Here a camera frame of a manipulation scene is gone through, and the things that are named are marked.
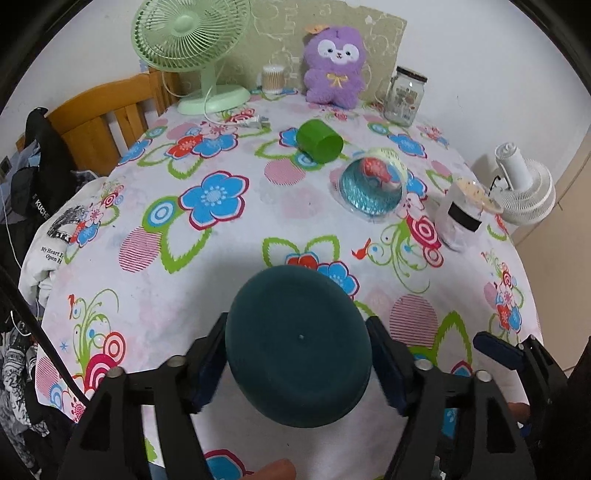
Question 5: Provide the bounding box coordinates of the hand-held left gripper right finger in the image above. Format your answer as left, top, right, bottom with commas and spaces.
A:
365, 316, 539, 480

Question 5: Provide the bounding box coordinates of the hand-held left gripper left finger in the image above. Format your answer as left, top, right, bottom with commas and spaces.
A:
55, 313, 229, 480

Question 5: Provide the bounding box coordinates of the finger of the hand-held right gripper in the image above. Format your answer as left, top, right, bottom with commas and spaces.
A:
521, 335, 570, 402
473, 331, 526, 371

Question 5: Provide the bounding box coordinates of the dark teal cup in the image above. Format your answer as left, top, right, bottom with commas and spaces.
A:
225, 266, 374, 428

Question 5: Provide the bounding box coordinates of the white cup with black band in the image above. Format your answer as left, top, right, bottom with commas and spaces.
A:
436, 180, 504, 252

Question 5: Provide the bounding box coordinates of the clear plastic cup red print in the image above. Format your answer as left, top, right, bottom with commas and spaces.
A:
335, 148, 411, 223

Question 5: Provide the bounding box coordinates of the green plastic cup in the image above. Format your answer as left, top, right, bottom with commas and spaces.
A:
296, 119, 345, 164

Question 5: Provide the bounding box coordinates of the floral tablecloth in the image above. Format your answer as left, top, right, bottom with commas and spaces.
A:
34, 88, 548, 480

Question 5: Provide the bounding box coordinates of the white desk fan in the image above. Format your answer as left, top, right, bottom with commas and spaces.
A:
489, 142, 557, 227

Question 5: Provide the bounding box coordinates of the pile of patterned clothes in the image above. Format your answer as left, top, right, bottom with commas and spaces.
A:
0, 318, 77, 480

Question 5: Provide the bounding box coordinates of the white printed shirt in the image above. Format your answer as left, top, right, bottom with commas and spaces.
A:
18, 178, 125, 319

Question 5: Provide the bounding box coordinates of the black jacket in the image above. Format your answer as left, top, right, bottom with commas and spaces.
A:
0, 108, 80, 282

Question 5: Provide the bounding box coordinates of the white power plug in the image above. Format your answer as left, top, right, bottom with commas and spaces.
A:
230, 108, 271, 133

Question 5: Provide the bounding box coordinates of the glass jar with dark lid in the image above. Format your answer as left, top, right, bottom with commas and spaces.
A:
383, 66, 428, 127

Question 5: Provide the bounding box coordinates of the cotton swab container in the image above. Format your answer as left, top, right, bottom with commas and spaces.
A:
262, 65, 289, 95

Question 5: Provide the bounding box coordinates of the purple plush toy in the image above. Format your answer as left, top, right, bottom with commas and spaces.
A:
302, 24, 369, 109

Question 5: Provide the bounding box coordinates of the green desk fan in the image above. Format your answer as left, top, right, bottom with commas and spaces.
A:
131, 0, 252, 116

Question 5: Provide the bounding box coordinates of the black cable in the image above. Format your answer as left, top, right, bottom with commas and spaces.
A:
0, 263, 90, 418

